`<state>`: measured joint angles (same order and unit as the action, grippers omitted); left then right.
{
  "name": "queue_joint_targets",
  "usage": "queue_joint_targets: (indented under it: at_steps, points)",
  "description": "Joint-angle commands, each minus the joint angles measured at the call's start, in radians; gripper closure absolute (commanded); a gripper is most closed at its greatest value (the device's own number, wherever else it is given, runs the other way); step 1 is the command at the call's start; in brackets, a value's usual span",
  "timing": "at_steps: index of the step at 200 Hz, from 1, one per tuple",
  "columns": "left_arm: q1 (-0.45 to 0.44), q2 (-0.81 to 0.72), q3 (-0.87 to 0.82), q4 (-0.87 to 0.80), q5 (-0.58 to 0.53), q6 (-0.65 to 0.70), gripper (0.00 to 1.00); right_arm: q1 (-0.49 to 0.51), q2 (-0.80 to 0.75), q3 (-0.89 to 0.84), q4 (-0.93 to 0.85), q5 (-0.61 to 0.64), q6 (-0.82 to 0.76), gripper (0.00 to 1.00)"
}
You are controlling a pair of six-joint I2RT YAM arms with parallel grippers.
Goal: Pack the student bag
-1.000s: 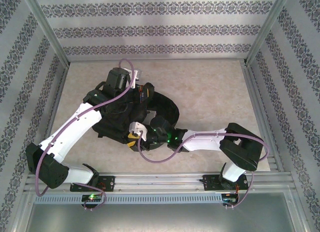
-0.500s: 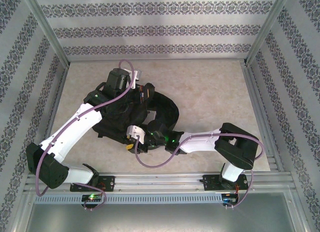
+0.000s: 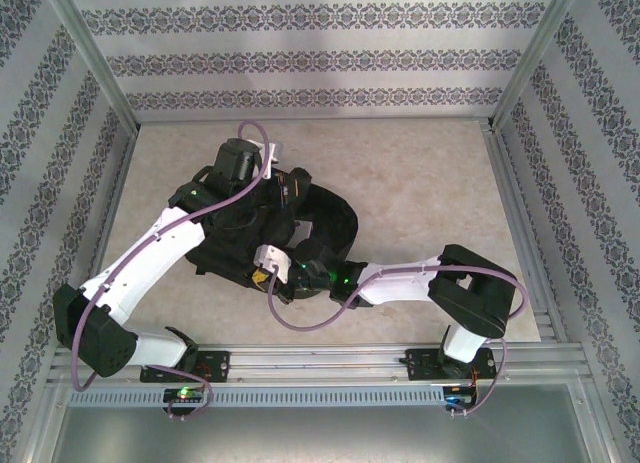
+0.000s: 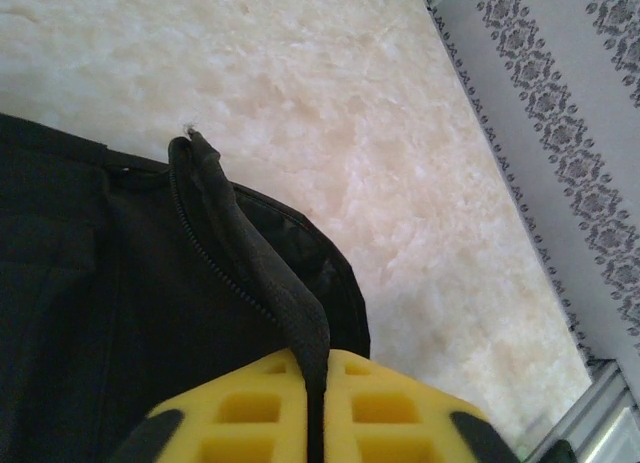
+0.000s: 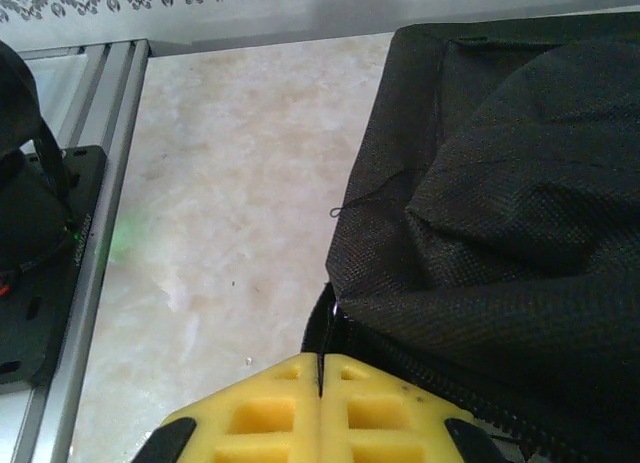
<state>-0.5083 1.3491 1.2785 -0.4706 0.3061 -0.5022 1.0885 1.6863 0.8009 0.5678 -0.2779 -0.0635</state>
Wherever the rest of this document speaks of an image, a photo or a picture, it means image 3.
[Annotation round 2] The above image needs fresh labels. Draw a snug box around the black backpack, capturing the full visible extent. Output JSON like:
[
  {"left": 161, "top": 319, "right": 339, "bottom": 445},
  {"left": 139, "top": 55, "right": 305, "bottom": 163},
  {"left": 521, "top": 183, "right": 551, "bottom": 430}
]
[{"left": 169, "top": 165, "right": 361, "bottom": 304}]

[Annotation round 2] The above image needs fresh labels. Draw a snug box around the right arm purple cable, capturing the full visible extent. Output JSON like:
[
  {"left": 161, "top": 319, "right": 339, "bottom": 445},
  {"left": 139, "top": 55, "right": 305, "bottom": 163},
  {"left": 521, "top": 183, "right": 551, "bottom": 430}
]
[{"left": 268, "top": 263, "right": 530, "bottom": 417}]

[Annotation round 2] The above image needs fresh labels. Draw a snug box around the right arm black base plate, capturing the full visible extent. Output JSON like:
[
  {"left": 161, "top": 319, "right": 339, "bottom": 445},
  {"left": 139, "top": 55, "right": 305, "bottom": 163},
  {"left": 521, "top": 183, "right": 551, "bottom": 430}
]
[{"left": 404, "top": 346, "right": 499, "bottom": 383}]

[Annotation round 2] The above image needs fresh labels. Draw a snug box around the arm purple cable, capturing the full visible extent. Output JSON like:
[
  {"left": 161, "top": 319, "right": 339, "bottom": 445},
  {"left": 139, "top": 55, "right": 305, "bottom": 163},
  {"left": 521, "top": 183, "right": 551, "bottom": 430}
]
[
  {"left": 268, "top": 263, "right": 530, "bottom": 417},
  {"left": 69, "top": 121, "right": 271, "bottom": 422}
]

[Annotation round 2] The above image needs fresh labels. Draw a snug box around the grey metal panel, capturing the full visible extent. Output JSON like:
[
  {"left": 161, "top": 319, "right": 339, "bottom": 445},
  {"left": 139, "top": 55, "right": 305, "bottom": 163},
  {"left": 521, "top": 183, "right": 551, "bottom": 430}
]
[{"left": 29, "top": 382, "right": 621, "bottom": 463}]

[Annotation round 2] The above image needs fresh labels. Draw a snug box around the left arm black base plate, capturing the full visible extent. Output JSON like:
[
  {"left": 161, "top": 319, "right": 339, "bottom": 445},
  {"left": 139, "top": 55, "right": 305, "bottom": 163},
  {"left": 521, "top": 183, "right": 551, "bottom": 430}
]
[{"left": 139, "top": 350, "right": 231, "bottom": 384}]

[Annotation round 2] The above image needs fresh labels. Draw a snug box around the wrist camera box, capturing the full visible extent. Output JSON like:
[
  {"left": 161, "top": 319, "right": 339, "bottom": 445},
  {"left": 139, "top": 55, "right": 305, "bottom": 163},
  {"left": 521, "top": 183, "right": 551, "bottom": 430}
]
[
  {"left": 253, "top": 244, "right": 293, "bottom": 285},
  {"left": 252, "top": 140, "right": 284, "bottom": 180}
]

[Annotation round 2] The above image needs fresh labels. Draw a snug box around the slotted grey cable duct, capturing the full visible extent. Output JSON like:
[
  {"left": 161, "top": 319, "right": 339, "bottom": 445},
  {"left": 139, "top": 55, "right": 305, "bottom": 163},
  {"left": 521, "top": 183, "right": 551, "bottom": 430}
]
[{"left": 67, "top": 385, "right": 474, "bottom": 408}]

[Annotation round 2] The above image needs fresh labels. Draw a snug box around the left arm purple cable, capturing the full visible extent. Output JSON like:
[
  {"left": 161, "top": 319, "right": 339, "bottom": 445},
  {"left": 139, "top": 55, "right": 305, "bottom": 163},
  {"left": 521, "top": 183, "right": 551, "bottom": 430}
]
[{"left": 69, "top": 121, "right": 271, "bottom": 422}]

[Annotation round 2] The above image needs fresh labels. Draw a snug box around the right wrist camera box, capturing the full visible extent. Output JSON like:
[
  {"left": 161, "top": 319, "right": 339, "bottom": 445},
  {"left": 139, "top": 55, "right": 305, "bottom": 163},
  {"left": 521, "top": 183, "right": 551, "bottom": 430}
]
[{"left": 253, "top": 244, "right": 293, "bottom": 285}]

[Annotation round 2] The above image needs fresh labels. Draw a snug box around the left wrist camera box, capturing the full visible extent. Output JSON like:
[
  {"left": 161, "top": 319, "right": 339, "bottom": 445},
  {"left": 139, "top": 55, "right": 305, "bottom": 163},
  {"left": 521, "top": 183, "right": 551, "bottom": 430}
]
[{"left": 252, "top": 140, "right": 284, "bottom": 180}]

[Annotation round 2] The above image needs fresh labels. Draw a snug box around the aluminium mounting rail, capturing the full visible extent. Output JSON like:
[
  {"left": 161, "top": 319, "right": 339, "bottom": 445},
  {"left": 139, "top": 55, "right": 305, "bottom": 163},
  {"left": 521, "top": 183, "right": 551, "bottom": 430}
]
[{"left": 47, "top": 345, "right": 586, "bottom": 387}]

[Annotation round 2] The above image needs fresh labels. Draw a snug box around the aluminium side rail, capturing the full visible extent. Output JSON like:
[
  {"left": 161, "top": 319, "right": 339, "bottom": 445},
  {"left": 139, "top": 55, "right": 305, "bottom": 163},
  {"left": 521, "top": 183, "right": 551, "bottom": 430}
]
[
  {"left": 479, "top": 121, "right": 571, "bottom": 344},
  {"left": 69, "top": 125, "right": 140, "bottom": 349}
]

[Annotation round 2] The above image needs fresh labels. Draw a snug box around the aluminium frame post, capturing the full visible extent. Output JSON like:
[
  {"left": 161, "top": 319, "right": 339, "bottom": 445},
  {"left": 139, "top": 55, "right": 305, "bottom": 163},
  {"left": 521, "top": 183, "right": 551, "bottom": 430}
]
[
  {"left": 42, "top": 0, "right": 140, "bottom": 132},
  {"left": 488, "top": 0, "right": 586, "bottom": 132}
]

